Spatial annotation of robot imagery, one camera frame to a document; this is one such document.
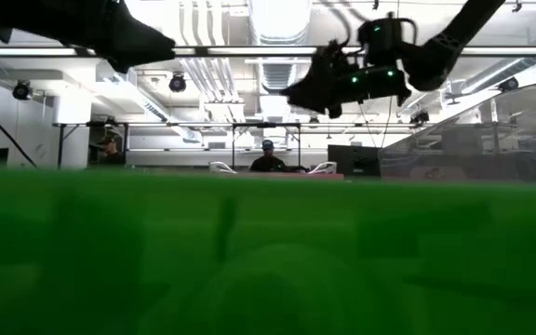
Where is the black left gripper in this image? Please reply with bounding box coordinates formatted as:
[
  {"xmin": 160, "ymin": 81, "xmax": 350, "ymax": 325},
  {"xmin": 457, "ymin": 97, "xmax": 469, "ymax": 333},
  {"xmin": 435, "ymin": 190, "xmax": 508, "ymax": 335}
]
[{"xmin": 14, "ymin": 0, "xmax": 177, "ymax": 74}]

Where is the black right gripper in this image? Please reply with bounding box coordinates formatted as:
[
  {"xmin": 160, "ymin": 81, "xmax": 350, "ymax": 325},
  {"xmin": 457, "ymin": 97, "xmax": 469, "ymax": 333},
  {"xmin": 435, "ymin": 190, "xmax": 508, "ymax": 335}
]
[{"xmin": 280, "ymin": 46, "xmax": 412, "ymax": 119}]

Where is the large green toy brick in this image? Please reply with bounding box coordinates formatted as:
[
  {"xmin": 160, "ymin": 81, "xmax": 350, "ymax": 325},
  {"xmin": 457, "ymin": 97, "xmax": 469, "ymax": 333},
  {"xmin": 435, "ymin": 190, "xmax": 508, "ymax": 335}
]
[{"xmin": 0, "ymin": 167, "xmax": 536, "ymax": 335}]

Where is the black ceiling spotlight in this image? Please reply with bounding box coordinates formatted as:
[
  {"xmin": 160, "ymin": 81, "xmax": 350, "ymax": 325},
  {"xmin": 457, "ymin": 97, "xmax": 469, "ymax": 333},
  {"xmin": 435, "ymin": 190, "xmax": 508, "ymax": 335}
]
[
  {"xmin": 167, "ymin": 73, "xmax": 188, "ymax": 94},
  {"xmin": 409, "ymin": 109, "xmax": 431, "ymax": 126},
  {"xmin": 11, "ymin": 79, "xmax": 34, "ymax": 101},
  {"xmin": 498, "ymin": 76, "xmax": 520, "ymax": 93}
]

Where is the black monitor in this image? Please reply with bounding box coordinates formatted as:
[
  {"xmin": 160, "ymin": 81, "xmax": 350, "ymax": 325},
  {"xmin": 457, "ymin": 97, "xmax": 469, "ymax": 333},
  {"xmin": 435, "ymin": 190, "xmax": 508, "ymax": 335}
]
[{"xmin": 327, "ymin": 144, "xmax": 381, "ymax": 177}]

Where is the person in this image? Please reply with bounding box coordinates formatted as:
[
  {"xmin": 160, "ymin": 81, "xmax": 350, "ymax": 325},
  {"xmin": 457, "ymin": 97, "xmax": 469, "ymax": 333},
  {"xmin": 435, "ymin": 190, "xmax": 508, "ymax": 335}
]
[
  {"xmin": 100, "ymin": 134, "xmax": 123, "ymax": 167},
  {"xmin": 248, "ymin": 138, "xmax": 292, "ymax": 173}
]

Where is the clear grey plastic bin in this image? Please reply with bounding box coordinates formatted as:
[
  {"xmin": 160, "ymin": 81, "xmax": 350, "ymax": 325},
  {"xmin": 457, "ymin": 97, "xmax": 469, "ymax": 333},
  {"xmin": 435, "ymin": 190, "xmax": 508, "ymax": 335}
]
[{"xmin": 378, "ymin": 78, "xmax": 536, "ymax": 183}]

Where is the white ceiling air duct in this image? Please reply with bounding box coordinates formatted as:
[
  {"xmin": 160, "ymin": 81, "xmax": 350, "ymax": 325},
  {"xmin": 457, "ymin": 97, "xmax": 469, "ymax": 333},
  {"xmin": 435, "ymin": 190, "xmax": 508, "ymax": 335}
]
[{"xmin": 248, "ymin": 0, "xmax": 314, "ymax": 94}]

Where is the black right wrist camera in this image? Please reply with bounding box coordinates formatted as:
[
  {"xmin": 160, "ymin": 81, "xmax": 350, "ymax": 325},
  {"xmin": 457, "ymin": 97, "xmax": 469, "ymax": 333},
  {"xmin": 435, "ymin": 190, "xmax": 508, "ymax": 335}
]
[{"xmin": 358, "ymin": 17, "xmax": 405, "ymax": 66}]

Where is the background black table frame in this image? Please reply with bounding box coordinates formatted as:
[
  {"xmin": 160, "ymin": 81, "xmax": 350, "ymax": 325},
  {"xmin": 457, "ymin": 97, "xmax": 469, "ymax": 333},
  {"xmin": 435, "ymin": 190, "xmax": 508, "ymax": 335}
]
[{"xmin": 52, "ymin": 120, "xmax": 418, "ymax": 169}]

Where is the thin black cable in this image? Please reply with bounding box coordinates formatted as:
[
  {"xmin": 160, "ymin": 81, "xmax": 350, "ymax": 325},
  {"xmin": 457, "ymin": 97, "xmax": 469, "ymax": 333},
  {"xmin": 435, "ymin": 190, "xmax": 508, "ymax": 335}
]
[{"xmin": 0, "ymin": 91, "xmax": 39, "ymax": 169}]

